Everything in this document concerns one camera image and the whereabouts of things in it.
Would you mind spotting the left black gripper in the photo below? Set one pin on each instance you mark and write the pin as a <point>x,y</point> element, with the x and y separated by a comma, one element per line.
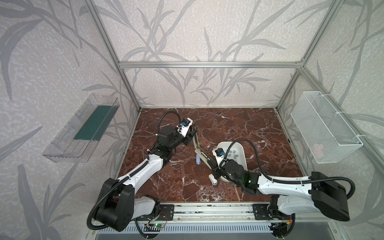
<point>191,133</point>

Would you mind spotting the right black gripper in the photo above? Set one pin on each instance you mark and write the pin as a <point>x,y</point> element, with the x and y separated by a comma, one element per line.
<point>216,171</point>

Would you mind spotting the white mini stapler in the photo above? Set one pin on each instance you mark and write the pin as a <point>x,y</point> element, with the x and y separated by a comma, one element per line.
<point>213,180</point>

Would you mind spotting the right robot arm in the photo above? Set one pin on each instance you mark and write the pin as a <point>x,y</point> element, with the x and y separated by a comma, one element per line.
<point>310,194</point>

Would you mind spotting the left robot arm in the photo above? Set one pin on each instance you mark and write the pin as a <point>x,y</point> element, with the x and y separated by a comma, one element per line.
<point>117,205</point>

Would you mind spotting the blue mini stapler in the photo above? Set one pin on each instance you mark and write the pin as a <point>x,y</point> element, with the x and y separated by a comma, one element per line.
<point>198,160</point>

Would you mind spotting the white plastic tray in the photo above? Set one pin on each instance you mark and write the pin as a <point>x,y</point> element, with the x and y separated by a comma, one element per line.
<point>239,157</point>

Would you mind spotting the green circuit board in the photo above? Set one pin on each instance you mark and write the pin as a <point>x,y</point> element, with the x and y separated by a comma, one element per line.
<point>156,227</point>

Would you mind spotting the pink object in basket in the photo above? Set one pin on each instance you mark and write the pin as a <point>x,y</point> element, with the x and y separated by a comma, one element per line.
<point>318,150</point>

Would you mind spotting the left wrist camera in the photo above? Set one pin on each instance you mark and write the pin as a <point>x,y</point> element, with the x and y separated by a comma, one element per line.
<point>185,125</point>

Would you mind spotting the aluminium front rail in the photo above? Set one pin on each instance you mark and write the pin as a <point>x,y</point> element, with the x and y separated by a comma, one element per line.
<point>185,212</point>

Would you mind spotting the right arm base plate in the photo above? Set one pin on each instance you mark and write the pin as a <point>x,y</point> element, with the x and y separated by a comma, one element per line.
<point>263,212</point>

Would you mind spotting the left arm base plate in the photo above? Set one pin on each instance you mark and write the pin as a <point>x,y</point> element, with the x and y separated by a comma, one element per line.
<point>164,212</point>

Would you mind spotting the white slotted cable duct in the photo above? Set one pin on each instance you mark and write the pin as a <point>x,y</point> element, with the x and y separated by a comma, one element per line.
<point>203,228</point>

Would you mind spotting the white wire mesh basket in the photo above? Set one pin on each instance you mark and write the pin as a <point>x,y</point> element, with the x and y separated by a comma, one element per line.
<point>320,123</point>

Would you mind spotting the clear acrylic wall shelf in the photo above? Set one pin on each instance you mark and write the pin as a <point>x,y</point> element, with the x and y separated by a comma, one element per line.
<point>79,138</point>

